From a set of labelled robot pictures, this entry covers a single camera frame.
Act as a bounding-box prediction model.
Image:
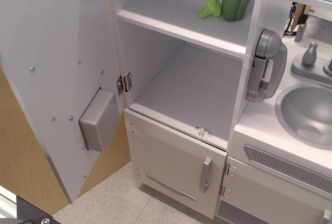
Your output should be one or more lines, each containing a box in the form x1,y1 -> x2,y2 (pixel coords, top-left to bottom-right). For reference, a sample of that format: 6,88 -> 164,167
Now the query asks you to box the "white toy fridge door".
1,0 -> 124,202

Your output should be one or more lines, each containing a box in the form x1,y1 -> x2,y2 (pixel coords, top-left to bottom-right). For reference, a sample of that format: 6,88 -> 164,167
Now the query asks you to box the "metal fridge door hinge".
116,73 -> 133,96

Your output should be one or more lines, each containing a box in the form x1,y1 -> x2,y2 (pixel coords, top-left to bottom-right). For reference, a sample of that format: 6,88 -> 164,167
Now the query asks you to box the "white toy kitchen cabinet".
110,0 -> 332,224

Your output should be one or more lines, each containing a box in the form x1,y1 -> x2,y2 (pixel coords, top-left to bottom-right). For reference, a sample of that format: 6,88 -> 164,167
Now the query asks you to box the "white toy freezer door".
124,109 -> 227,219

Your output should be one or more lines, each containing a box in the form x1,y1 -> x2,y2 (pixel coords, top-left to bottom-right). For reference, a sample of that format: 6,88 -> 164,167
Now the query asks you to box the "green toy broccoli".
198,0 -> 222,19

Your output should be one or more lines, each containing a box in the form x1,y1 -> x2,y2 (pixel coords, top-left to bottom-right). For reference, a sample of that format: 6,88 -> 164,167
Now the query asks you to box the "grey toy telephone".
246,29 -> 287,102

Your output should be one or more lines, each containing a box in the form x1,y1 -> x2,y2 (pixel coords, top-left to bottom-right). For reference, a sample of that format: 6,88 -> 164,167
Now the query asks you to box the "grey toy sink basin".
275,83 -> 331,150

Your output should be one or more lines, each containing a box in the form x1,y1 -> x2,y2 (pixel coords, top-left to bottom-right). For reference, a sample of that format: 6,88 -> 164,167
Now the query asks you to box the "white toy oven door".
217,157 -> 331,223

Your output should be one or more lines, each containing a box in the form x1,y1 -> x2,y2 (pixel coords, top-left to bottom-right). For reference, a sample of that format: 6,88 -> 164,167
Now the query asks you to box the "grey toy faucet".
291,41 -> 331,85

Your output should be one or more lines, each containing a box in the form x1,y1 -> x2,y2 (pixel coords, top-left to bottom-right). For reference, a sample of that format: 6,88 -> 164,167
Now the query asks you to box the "light wooden board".
1,73 -> 130,214

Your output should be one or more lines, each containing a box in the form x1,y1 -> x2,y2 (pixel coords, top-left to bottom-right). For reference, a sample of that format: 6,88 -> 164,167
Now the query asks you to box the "grey oven vent panel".
243,144 -> 331,195

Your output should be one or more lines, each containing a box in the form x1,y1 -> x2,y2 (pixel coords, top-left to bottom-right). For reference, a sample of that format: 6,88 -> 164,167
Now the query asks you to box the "grey freezer door handle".
199,157 -> 212,193

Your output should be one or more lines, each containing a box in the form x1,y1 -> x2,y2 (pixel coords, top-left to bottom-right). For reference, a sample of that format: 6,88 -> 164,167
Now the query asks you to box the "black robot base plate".
1,186 -> 61,224

